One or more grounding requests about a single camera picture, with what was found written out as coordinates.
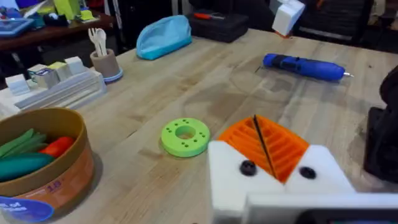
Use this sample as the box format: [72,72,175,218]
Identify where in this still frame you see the white orange left gripper right finger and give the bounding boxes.
[255,114,356,194]

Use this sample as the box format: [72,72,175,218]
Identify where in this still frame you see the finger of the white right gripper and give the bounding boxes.
[271,0,307,37]

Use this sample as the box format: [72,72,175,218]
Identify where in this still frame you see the white orange left gripper left finger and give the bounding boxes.
[207,115,285,220]

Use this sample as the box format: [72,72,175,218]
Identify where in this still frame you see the blue electric screwdriver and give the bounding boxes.
[262,53,355,82]

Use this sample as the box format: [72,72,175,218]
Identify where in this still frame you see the green disc with holes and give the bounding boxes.
[160,117,211,158]

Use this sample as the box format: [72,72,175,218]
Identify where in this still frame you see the black tool case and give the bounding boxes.
[186,12,250,44]

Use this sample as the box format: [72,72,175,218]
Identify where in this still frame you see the light blue zip bag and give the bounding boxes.
[136,14,193,61]

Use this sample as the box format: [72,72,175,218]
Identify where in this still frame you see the grey cutlery cup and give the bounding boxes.
[90,49,124,83]

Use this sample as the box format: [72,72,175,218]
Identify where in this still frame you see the brown tub with toy vegetables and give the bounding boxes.
[0,107,96,218]

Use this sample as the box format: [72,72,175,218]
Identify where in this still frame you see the white plastic spoon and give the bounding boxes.
[95,28,108,57]

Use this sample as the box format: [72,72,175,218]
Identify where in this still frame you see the white board with toy blocks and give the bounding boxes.
[0,55,108,119]

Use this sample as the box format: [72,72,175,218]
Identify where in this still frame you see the white plastic fork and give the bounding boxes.
[88,27,102,57]

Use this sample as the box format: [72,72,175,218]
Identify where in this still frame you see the blue round lid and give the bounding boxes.
[0,195,55,223]

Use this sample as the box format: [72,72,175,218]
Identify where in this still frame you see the cluttered brown side desk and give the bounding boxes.
[0,0,116,52]

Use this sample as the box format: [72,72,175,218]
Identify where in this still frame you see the orange handled tool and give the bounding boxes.
[193,12,226,21]

